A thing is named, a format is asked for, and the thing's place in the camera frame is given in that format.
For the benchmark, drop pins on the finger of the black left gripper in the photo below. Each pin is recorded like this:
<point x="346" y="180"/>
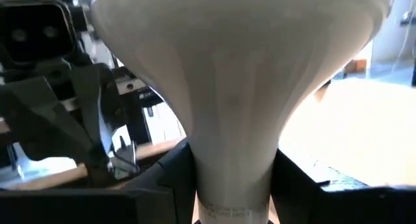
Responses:
<point x="107" y="87"/>
<point x="42" y="120"/>

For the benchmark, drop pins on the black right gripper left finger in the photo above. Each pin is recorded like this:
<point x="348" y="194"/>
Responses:
<point x="97" y="207"/>

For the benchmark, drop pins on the white reflector lightbulb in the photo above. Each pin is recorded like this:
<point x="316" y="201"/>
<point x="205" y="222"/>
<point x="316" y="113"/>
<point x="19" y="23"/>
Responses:
<point x="234" y="87"/>

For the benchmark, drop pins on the large wooden desk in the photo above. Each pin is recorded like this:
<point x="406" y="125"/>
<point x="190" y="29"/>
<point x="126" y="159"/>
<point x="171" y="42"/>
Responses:
<point x="357" y="136"/>

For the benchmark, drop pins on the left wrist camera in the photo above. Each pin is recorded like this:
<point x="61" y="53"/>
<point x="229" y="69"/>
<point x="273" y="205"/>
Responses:
<point x="35" y="32"/>

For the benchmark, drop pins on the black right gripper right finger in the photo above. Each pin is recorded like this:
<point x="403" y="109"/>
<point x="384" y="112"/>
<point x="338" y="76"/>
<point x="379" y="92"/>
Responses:
<point x="341" y="207"/>

